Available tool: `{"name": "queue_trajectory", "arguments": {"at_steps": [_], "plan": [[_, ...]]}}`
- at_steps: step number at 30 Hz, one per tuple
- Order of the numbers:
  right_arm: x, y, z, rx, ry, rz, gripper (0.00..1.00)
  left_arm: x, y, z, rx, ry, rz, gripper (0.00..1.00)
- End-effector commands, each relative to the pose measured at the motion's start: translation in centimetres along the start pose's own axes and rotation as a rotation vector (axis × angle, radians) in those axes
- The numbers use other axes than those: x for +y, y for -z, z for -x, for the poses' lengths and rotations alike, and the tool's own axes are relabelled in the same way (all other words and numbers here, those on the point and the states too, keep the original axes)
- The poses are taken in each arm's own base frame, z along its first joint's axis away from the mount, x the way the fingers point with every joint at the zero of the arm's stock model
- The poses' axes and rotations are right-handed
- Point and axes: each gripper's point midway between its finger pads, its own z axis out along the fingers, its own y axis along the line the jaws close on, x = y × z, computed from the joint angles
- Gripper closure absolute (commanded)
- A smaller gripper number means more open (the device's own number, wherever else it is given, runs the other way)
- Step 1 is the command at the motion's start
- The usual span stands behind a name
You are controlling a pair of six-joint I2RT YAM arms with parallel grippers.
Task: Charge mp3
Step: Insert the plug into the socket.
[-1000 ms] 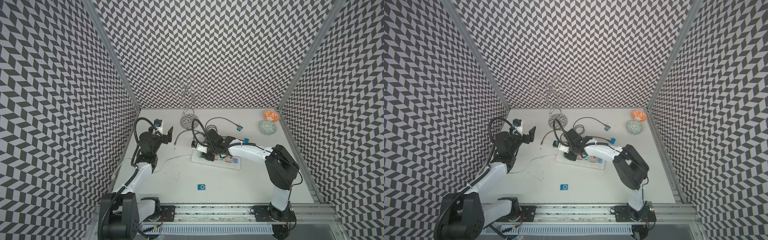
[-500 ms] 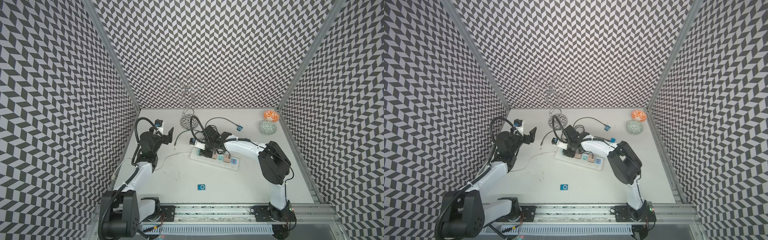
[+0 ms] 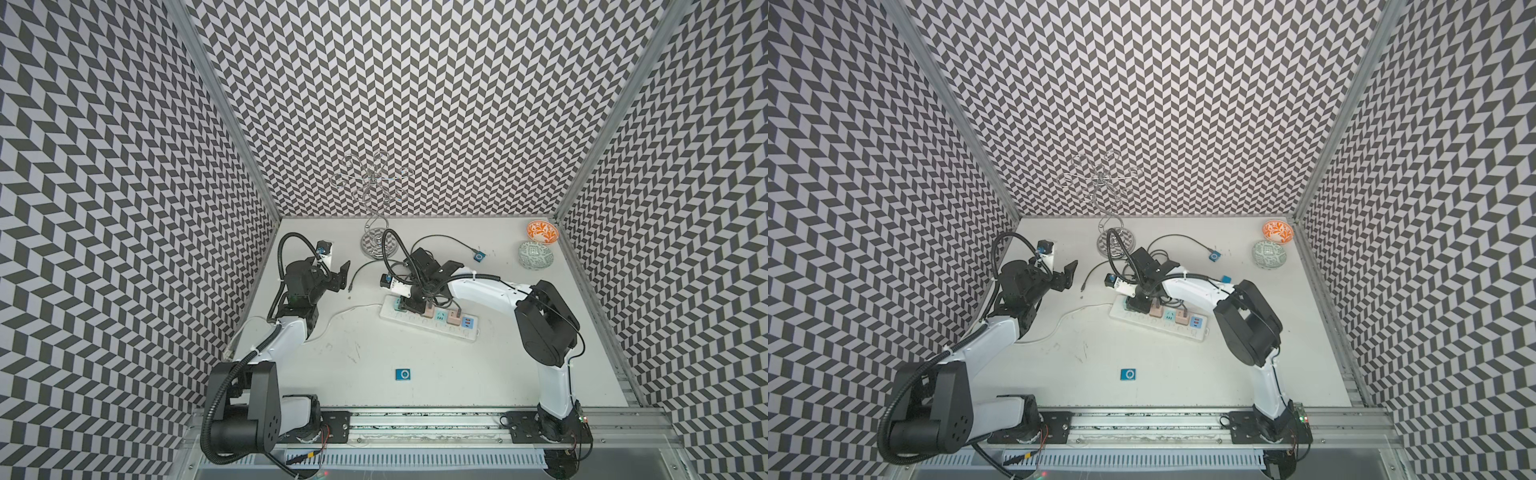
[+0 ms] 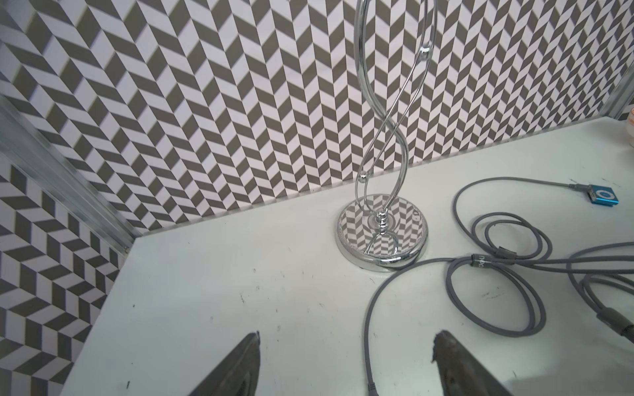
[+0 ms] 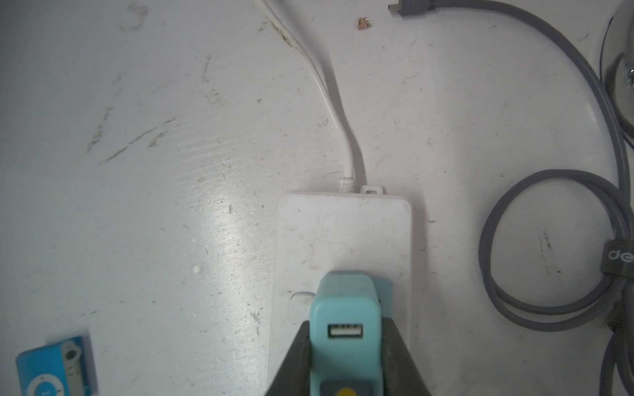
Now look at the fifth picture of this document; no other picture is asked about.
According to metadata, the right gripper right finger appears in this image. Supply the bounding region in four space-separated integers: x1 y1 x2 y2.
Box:
381 317 431 396

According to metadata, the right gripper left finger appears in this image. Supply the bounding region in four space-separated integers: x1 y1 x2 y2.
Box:
265 321 311 396

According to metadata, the teal usb charger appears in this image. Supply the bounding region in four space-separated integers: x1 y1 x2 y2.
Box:
310 272 392 395

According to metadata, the grey cable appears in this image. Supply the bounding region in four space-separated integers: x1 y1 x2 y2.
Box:
387 0 634 396

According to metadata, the white colourful power strip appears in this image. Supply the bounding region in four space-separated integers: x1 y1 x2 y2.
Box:
268 186 413 384

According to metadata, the white power strip cord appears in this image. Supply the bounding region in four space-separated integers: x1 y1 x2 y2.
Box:
254 0 358 194

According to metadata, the chrome wire cup stand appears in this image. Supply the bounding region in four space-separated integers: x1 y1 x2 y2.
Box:
599 1 633 149

